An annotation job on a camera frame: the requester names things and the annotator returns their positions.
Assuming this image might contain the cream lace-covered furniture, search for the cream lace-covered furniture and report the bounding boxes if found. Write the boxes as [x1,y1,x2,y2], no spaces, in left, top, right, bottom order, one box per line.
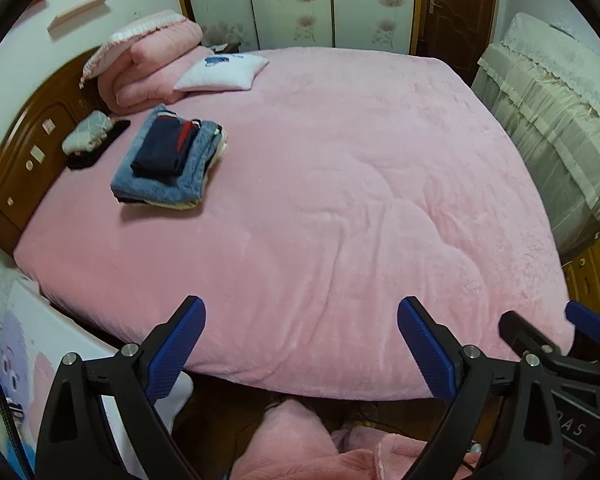
[472,12,600,257]

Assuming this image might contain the pink fleece bed blanket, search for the pink fleece bed blanket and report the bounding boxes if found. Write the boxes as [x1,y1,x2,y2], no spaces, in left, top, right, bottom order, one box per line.
[12,47,577,404]

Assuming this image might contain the wooden headboard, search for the wooden headboard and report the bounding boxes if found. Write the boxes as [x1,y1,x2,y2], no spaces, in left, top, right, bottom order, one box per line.
[0,47,115,257]

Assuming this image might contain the person's pink fleece clothing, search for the person's pink fleece clothing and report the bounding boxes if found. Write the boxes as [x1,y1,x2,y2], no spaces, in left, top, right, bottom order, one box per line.
[229,399,482,480]

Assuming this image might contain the black ribbed cable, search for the black ribbed cable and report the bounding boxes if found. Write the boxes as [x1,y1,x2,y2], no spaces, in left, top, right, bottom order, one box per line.
[0,342,33,480]

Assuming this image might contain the white square pillow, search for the white square pillow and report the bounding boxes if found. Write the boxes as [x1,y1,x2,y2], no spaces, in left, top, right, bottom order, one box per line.
[172,53,270,94]

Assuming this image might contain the pink lace-edged pillow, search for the pink lace-edged pillow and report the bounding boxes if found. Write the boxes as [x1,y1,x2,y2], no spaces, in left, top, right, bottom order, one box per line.
[79,9,189,89]

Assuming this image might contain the floral panel wardrobe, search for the floral panel wardrobe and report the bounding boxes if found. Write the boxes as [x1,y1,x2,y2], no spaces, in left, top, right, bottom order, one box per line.
[170,0,427,57]

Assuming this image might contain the black folded cloth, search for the black folded cloth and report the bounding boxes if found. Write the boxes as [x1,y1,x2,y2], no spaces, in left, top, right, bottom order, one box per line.
[66,119,132,171]

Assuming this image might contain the wooden drawer cabinet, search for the wooden drawer cabinet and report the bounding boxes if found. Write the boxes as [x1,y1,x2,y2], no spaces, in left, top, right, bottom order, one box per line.
[561,219,600,322]

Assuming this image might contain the grey floral folded cloth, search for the grey floral folded cloth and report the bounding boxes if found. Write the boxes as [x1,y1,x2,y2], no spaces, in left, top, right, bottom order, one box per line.
[61,110,114,156]

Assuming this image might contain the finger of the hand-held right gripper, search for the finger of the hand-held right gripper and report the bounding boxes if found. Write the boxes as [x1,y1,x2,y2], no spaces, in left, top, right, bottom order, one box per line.
[498,311,571,362]
[565,301,600,357]

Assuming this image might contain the red and navy varsity jacket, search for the red and navy varsity jacket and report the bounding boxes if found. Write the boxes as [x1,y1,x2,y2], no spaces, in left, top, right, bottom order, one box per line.
[130,115,204,179]

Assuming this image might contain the brown wooden door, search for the brown wooden door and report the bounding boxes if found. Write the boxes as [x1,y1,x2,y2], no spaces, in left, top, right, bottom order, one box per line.
[414,0,502,87]

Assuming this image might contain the pink folded quilt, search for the pink folded quilt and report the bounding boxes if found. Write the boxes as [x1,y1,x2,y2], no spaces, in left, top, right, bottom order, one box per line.
[97,20,212,117]

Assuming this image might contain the pink wall shelf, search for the pink wall shelf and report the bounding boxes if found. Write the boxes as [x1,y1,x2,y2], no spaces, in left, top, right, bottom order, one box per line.
[47,0,116,36]

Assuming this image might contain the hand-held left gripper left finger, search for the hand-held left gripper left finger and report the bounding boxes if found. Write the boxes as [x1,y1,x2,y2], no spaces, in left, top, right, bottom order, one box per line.
[34,296,207,480]

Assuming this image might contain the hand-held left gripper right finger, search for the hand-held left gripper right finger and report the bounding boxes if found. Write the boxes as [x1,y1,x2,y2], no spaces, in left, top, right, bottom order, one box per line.
[397,296,571,480]

